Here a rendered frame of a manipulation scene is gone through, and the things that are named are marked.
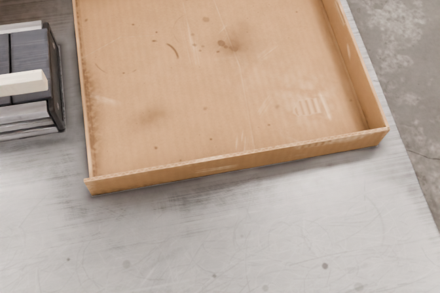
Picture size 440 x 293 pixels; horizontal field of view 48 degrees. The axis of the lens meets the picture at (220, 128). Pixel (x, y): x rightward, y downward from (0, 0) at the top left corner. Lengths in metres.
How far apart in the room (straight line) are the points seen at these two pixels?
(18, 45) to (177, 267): 0.27
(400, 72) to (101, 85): 1.26
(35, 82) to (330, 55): 0.32
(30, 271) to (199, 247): 0.16
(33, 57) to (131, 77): 0.10
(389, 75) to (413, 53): 0.13
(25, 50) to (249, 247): 0.30
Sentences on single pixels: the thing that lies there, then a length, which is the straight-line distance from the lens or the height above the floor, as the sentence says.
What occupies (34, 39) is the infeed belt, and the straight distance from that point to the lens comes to 0.54.
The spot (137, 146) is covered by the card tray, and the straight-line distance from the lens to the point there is 0.51.
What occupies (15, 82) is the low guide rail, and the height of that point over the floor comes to 0.91.
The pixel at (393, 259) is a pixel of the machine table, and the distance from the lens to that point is 0.51.
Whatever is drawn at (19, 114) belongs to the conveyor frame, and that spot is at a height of 0.88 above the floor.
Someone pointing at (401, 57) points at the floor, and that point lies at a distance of 1.71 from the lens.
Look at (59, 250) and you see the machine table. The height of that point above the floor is 0.83.
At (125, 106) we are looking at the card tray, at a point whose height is 0.83.
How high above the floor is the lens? 1.30
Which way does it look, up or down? 64 degrees down
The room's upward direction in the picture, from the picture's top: 7 degrees clockwise
